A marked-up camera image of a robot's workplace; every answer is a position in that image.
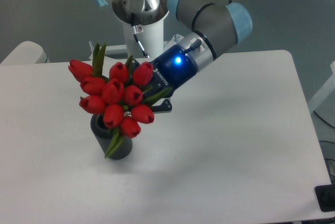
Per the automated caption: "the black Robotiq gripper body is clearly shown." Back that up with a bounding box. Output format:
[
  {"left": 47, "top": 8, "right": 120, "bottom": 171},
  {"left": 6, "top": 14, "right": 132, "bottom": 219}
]
[{"left": 143, "top": 44, "right": 197, "bottom": 98}]

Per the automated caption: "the red tulip bouquet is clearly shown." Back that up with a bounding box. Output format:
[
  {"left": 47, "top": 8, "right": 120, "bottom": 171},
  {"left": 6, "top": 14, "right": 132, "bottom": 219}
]
[{"left": 68, "top": 42, "right": 173, "bottom": 159}]

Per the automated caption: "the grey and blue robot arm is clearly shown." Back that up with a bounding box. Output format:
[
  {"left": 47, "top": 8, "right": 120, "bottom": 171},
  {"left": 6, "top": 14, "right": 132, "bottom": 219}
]
[{"left": 94, "top": 0, "right": 253, "bottom": 113}]

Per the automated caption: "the dark grey ribbed vase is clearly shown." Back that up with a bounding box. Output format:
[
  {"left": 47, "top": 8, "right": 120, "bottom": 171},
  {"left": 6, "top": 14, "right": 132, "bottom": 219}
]
[{"left": 90, "top": 115, "right": 132, "bottom": 160}]

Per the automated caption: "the white rounded chair back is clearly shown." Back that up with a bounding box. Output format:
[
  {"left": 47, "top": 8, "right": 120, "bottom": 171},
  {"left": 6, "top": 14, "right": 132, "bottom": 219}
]
[{"left": 1, "top": 41, "right": 50, "bottom": 65}]

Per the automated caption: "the black box at table edge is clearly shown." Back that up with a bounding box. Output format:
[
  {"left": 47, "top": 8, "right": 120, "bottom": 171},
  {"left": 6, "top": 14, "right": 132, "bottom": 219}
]
[{"left": 315, "top": 184, "right": 334, "bottom": 212}]

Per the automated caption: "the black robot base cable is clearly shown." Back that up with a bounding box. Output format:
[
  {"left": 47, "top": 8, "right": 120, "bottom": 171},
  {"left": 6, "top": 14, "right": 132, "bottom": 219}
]
[{"left": 129, "top": 12, "right": 151, "bottom": 59}]

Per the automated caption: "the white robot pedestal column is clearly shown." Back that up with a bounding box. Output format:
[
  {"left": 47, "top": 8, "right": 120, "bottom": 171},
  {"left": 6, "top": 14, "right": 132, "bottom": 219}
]
[{"left": 112, "top": 0, "right": 169, "bottom": 58}]

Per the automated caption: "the black cable on right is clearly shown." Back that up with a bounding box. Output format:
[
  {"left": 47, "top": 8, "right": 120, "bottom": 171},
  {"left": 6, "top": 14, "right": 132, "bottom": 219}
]
[{"left": 313, "top": 110, "right": 335, "bottom": 128}]

